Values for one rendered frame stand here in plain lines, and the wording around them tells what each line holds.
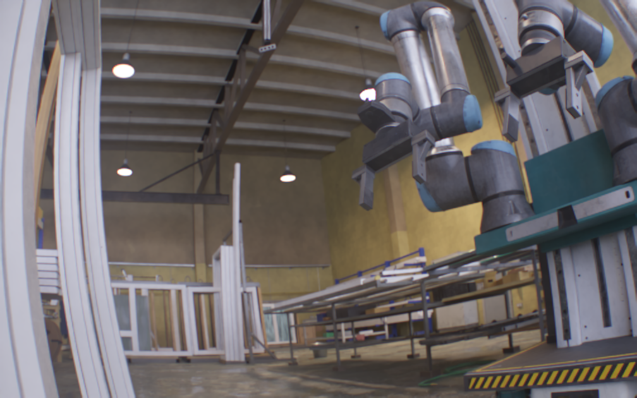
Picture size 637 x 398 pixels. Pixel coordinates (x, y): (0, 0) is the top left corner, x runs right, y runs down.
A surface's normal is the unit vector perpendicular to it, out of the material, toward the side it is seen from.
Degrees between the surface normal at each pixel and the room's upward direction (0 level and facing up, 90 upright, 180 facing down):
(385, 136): 66
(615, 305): 90
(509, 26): 90
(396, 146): 155
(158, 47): 90
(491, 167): 90
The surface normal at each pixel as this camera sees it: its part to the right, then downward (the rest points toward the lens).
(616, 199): -0.81, -0.08
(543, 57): -0.84, -0.43
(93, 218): 0.40, -0.29
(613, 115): -0.98, 0.04
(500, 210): -0.61, -0.48
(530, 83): -0.32, 0.88
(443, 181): -0.48, -0.03
